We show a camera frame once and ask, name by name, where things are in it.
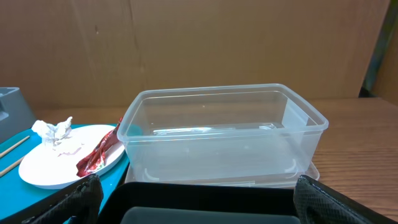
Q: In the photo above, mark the white tissue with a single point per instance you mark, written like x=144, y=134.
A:
x=50, y=134

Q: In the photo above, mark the teal serving tray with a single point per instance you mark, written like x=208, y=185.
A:
x=17, y=195

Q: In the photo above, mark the grey dishwasher rack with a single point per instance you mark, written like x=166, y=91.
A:
x=16, y=114

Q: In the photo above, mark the right wooden chopstick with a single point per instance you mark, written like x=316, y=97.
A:
x=10, y=167

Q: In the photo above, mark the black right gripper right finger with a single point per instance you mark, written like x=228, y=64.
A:
x=316, y=203

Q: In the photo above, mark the black plastic tray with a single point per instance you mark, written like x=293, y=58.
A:
x=201, y=198

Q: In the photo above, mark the large white plate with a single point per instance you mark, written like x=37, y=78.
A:
x=48, y=166

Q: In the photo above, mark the wooden chopstick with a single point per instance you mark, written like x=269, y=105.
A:
x=13, y=146
x=10, y=167

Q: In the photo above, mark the red snack wrapper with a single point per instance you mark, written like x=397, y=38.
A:
x=95, y=160

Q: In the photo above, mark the left wooden chopstick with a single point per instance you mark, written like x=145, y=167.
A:
x=13, y=146

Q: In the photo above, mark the clear plastic waste bin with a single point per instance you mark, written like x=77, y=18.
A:
x=239, y=135

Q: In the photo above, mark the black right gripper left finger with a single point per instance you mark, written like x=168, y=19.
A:
x=81, y=205

